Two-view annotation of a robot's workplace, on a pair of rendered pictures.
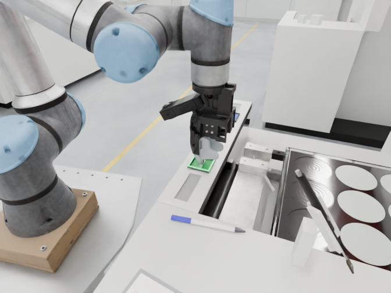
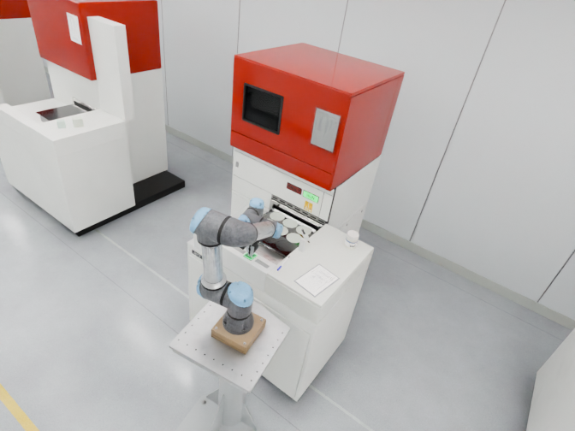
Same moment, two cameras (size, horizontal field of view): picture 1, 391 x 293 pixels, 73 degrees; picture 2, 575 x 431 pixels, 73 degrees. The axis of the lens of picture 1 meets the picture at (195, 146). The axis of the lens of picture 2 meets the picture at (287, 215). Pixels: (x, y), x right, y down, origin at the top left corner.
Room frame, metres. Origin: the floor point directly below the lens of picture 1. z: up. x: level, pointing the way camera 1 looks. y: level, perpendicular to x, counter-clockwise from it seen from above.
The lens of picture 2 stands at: (0.07, 1.56, 2.42)
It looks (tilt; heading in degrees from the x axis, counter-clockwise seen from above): 35 degrees down; 279
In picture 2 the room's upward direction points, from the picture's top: 9 degrees clockwise
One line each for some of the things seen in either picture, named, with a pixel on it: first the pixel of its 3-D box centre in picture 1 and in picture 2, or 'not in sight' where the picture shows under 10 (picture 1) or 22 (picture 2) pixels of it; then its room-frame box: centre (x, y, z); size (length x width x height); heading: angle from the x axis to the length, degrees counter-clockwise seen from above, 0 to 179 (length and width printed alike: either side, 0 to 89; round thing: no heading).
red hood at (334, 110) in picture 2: not in sight; (314, 109); (0.42, -0.95, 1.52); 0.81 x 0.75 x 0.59; 159
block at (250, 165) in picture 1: (253, 166); not in sight; (0.58, -0.16, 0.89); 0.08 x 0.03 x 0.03; 69
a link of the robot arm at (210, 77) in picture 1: (210, 71); not in sight; (0.51, -0.03, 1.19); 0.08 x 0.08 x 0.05
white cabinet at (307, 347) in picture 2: not in sight; (271, 299); (0.40, -0.25, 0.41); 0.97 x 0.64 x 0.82; 159
